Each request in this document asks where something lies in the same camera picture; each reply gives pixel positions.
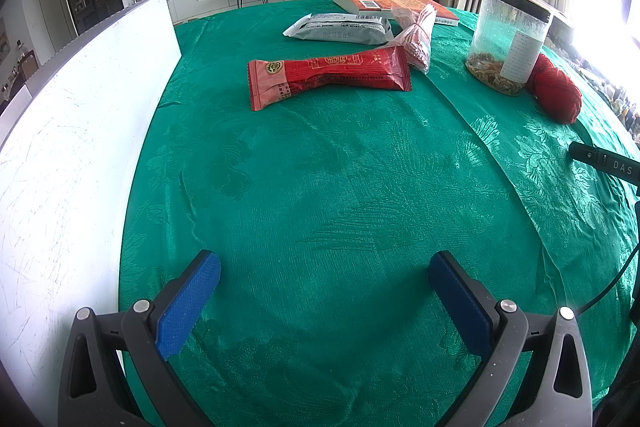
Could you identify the red snack packet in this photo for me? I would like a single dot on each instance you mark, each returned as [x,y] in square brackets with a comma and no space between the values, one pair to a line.
[325,72]

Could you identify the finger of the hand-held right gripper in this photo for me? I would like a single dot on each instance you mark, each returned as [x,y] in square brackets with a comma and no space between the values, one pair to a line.
[585,153]

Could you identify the wooden dining chair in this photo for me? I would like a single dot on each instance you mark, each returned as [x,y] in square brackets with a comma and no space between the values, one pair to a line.
[30,64]

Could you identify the clear jar with black lid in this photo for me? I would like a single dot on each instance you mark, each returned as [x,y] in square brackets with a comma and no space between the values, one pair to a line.
[500,37]

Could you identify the grey foil packet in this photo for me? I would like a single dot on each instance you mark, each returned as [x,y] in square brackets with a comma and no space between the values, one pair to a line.
[340,29]

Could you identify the green tablecloth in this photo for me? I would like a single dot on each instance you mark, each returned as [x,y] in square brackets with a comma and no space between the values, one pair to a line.
[325,187]

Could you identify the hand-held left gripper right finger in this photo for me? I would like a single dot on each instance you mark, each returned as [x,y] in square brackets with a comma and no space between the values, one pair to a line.
[460,302]

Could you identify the red yarn skein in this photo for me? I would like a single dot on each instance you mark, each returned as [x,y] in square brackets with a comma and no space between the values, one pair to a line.
[555,92]

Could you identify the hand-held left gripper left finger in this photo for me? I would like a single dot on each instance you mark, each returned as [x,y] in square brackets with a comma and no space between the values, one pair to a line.
[190,307]

